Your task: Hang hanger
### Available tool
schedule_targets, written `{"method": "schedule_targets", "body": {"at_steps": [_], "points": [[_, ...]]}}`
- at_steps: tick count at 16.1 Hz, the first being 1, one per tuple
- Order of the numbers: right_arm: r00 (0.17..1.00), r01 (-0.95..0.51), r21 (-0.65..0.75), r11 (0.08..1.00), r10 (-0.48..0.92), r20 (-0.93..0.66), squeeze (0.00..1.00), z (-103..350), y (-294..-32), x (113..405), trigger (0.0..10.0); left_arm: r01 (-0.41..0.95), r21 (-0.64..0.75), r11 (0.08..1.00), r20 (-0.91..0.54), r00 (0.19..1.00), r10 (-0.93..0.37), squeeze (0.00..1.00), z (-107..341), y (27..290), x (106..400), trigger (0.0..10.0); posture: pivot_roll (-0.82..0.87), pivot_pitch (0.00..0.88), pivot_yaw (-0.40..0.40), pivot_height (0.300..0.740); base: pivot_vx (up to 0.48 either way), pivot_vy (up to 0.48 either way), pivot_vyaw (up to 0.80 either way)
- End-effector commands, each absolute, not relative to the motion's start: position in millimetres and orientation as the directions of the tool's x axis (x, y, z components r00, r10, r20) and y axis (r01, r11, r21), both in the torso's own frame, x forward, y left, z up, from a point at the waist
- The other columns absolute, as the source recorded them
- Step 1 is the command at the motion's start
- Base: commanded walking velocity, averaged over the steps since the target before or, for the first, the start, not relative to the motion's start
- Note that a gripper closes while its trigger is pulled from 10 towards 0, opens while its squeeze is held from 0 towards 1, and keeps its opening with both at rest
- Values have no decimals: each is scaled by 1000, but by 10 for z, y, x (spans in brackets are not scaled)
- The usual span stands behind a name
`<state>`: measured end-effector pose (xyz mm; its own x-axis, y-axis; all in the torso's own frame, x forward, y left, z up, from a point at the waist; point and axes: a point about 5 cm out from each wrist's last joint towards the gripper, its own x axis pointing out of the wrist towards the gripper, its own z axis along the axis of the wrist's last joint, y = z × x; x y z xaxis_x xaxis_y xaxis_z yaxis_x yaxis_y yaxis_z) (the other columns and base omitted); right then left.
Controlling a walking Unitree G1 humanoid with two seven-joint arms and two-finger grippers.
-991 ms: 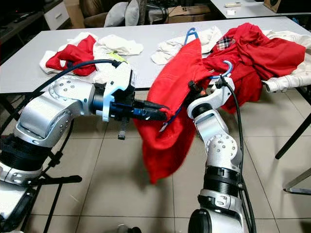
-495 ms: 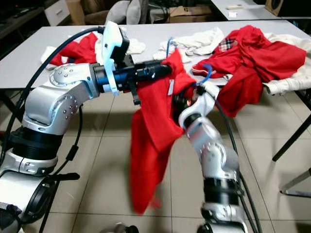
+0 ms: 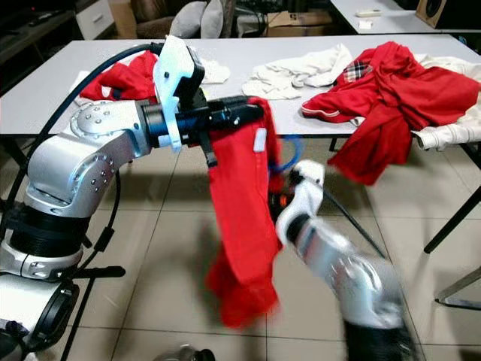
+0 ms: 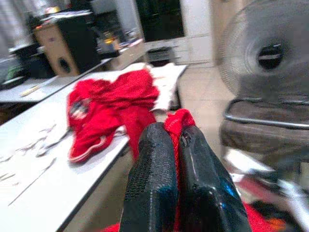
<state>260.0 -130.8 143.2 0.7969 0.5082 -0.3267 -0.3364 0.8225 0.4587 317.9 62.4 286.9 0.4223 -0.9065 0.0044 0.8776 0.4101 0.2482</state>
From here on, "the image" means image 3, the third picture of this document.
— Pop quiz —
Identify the red jacket with plaid lining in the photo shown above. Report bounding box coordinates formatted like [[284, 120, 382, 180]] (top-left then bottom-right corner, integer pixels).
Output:
[[301, 40, 481, 187]]

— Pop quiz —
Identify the small red white garment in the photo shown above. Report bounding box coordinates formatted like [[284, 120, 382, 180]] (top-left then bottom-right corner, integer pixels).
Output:
[[81, 49, 159, 105]]

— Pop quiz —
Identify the white drawer unit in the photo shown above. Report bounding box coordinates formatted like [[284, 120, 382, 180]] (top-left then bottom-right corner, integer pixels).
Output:
[[77, 0, 117, 40]]

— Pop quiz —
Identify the white garment with green print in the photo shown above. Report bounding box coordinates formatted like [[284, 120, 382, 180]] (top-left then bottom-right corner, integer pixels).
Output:
[[199, 56, 231, 85]]

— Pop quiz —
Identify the blue wire hanger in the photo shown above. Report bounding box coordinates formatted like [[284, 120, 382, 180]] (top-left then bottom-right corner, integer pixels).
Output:
[[271, 134, 303, 175]]

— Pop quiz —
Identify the white table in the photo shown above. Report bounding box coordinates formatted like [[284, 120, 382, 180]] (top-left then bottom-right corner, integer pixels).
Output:
[[329, 0, 481, 35]]

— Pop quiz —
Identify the black low tv bench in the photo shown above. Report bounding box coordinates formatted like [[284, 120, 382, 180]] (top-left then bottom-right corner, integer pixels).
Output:
[[0, 8, 95, 83]]

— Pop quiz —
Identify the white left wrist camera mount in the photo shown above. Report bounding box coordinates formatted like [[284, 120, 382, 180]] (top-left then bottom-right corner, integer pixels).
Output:
[[153, 35, 205, 153]]

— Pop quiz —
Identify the wooden speaker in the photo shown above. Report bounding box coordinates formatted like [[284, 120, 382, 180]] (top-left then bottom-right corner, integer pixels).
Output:
[[415, 0, 481, 31]]

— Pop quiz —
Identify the brown armchair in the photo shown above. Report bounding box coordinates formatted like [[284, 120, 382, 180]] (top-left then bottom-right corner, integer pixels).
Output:
[[132, 0, 237, 38]]

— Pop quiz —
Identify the grey pillow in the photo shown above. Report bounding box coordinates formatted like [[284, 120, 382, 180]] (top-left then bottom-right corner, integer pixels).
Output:
[[169, 2, 207, 40], [199, 0, 226, 40]]

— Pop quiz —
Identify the grey table with black legs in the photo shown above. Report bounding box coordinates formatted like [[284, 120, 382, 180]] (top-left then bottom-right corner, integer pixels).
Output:
[[0, 36, 481, 253]]

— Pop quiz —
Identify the white cotton garment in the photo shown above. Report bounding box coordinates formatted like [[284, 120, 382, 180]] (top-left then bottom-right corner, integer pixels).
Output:
[[250, 43, 355, 100]]

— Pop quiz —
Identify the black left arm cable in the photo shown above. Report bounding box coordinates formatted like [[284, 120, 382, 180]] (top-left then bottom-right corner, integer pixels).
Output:
[[45, 43, 166, 151]]

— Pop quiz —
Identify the plain red garment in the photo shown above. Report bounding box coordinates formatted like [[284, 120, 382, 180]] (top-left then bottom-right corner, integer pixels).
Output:
[[204, 96, 286, 330]]

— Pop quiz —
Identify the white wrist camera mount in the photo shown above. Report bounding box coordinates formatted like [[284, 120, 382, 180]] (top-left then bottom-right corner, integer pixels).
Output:
[[153, 35, 205, 153], [274, 159, 326, 243]]

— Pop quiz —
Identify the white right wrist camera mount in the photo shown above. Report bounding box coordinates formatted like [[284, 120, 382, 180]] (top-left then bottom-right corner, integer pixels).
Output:
[[274, 159, 326, 243]]

